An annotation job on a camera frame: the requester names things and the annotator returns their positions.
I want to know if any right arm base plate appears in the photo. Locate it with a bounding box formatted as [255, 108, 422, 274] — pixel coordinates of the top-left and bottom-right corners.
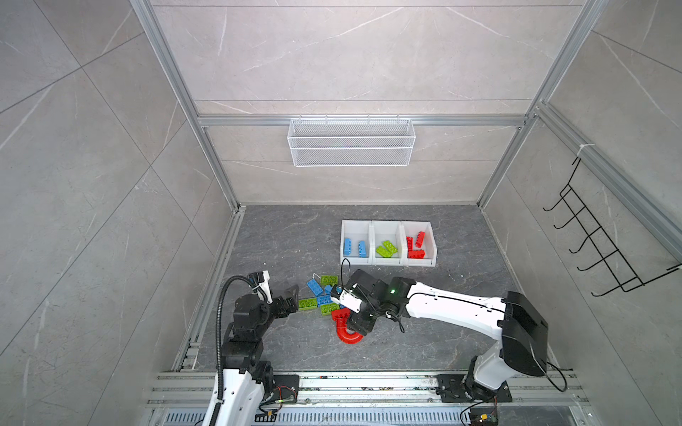
[435, 375, 513, 403]

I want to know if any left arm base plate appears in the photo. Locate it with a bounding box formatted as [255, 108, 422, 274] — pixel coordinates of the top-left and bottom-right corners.
[257, 374, 300, 405]

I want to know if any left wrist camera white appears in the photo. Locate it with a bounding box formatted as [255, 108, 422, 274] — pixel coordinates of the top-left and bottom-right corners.
[247, 270, 273, 305]

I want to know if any white three-compartment bin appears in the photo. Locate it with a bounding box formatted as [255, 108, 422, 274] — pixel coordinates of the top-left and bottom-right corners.
[339, 220, 438, 267]

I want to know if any green lego brick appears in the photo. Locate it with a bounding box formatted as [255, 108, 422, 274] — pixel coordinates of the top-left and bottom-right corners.
[377, 246, 393, 258]
[298, 298, 318, 312]
[320, 275, 339, 287]
[382, 241, 398, 255]
[320, 303, 340, 316]

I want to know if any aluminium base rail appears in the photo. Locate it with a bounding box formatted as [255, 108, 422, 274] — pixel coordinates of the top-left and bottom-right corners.
[143, 369, 592, 426]

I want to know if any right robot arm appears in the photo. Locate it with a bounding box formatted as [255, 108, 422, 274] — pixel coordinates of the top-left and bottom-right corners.
[331, 270, 553, 402]

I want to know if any green lego brick bottom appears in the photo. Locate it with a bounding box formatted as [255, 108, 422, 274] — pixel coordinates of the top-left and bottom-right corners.
[320, 303, 340, 316]

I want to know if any red arch lego piece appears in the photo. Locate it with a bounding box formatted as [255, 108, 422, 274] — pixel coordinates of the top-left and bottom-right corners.
[334, 317, 363, 344]

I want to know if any black wire hook rack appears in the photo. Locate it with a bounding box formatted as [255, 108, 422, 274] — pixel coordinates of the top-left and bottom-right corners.
[543, 157, 681, 297]

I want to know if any white wire mesh basket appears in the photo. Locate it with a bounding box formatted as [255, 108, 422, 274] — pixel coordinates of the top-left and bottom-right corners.
[287, 117, 417, 168]

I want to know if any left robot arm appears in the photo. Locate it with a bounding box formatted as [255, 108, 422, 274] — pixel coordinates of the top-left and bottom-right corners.
[202, 271, 299, 425]

